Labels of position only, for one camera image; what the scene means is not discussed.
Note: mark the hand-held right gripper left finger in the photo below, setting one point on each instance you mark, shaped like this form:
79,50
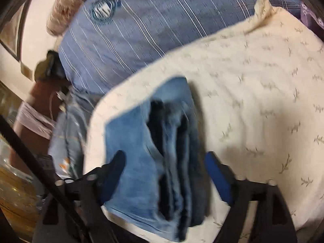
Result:
114,173

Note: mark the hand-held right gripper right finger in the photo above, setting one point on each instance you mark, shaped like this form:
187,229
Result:
218,181

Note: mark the blue denim pants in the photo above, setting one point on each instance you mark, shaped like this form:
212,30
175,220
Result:
131,141

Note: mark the cream leaf-print blanket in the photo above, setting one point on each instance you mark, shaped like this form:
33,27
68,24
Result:
253,93

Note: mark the grey cloth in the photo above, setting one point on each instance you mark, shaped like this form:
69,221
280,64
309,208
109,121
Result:
33,120

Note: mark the brown wooden headboard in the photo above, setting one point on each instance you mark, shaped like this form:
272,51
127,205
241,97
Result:
38,93

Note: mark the dark green cloth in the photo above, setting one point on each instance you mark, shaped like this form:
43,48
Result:
48,67

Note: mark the blue plaid quilt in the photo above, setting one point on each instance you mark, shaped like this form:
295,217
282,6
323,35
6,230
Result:
151,30

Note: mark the striped floral pillow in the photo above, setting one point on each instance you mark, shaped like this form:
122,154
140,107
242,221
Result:
68,7

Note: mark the purple cloth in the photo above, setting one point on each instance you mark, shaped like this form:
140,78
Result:
312,14

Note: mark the small wall picture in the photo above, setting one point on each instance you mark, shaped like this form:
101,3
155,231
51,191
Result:
25,72

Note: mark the framed wall picture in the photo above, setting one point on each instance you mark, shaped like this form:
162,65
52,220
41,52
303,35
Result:
12,35

